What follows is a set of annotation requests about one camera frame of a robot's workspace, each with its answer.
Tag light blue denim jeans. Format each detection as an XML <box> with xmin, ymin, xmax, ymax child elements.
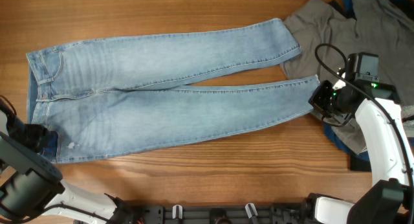
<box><xmin>27</xmin><ymin>19</ymin><xmax>319</xmax><ymax>163</ymax></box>

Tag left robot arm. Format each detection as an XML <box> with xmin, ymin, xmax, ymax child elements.
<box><xmin>1</xmin><ymin>96</ymin><xmax>136</xmax><ymax>223</ymax></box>

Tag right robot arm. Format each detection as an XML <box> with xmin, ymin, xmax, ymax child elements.
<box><xmin>309</xmin><ymin>52</ymin><xmax>413</xmax><ymax>223</ymax></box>

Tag grey t-shirt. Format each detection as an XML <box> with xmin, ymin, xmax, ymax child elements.
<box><xmin>281</xmin><ymin>0</ymin><xmax>413</xmax><ymax>138</ymax></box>

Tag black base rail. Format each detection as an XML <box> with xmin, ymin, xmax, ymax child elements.
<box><xmin>124</xmin><ymin>203</ymin><xmax>317</xmax><ymax>224</ymax></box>

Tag right grey rail clip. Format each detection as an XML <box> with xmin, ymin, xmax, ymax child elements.
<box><xmin>245</xmin><ymin>203</ymin><xmax>259</xmax><ymax>224</ymax></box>

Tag grey rail clip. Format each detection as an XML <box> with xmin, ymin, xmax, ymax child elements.
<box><xmin>245</xmin><ymin>203</ymin><xmax>259</xmax><ymax>224</ymax></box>
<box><xmin>172</xmin><ymin>205</ymin><xmax>183</xmax><ymax>220</ymax></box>

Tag left grey rail clip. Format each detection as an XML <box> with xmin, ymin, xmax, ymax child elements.
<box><xmin>172</xmin><ymin>205</ymin><xmax>183</xmax><ymax>220</ymax></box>

